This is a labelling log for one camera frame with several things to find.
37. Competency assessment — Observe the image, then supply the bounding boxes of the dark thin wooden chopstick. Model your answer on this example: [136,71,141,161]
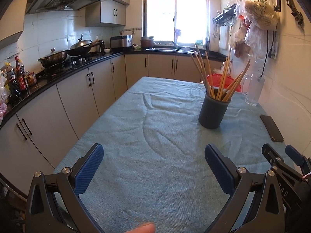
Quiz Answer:
[217,57,229,100]

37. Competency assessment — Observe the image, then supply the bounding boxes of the beige kitchen base cabinets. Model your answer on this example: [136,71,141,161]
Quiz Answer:
[0,53,227,195]

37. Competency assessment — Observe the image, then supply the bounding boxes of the kitchen window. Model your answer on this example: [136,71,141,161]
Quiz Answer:
[143,0,209,47]

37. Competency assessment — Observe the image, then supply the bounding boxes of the person's fingertip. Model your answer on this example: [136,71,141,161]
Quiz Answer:
[125,222,156,233]

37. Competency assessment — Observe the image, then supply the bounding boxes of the clear glass mug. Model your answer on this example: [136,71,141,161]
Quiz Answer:
[241,74,265,107]

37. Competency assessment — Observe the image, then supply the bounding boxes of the black perforated utensil holder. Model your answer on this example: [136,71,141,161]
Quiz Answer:
[198,93,231,129]

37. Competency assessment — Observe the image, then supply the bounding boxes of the red plastic basin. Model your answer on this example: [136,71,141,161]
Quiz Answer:
[200,73,243,93]

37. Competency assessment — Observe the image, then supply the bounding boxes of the grey-green towel table cover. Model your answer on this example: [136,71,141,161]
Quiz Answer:
[55,77,271,232]

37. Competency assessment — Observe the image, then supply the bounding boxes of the dark sauce bottle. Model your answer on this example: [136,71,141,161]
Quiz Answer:
[15,56,27,91]

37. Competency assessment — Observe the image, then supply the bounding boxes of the hanging plastic bags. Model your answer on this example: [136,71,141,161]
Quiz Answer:
[229,0,279,59]

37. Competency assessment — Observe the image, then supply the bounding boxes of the steel pot with lid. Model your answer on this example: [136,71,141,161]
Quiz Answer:
[38,48,68,68]

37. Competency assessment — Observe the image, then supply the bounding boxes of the steel wok with lid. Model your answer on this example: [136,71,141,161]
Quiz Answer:
[67,33,104,57]

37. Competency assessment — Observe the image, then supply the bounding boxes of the brown clay pot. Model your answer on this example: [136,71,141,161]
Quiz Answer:
[141,36,154,50]

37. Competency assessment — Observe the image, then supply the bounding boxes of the beige upper wall cabinets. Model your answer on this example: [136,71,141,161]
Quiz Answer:
[1,0,130,48]

